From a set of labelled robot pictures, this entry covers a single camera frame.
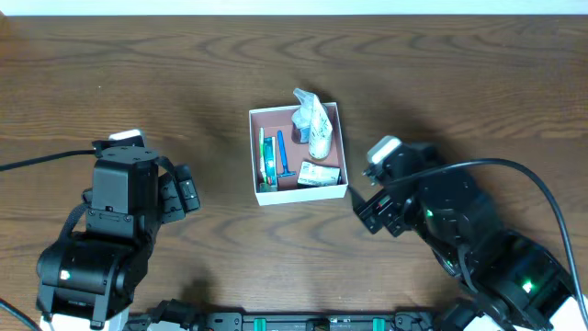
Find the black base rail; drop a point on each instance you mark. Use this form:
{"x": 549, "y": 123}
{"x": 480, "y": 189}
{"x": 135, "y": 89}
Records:
{"x": 181, "y": 316}

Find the blue disposable razor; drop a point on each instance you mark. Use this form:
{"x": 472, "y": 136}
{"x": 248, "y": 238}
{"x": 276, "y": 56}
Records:
{"x": 284, "y": 158}

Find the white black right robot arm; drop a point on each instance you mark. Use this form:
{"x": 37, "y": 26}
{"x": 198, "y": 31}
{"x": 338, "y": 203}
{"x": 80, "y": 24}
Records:
{"x": 513, "y": 282}

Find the white bamboo print lotion tube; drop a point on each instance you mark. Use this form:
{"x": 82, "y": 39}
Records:
{"x": 321, "y": 130}

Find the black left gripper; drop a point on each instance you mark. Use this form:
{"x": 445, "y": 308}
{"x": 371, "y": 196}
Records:
{"x": 182, "y": 193}

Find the clear foam soap pump bottle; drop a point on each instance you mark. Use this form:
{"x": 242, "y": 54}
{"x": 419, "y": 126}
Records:
{"x": 301, "y": 118}

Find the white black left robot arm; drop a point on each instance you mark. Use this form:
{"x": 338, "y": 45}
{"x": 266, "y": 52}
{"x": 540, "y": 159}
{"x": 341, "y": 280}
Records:
{"x": 102, "y": 253}

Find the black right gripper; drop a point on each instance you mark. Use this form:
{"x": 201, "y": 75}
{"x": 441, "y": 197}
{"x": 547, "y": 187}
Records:
{"x": 383, "y": 211}

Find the teal toothpaste tube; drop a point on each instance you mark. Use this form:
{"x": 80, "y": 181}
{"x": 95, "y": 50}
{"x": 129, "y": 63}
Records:
{"x": 270, "y": 163}

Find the green white soap bar pack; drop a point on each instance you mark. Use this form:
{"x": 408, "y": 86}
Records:
{"x": 312, "y": 175}

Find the white box with pink interior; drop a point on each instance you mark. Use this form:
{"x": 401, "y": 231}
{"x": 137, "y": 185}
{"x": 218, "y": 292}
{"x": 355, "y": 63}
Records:
{"x": 272, "y": 120}

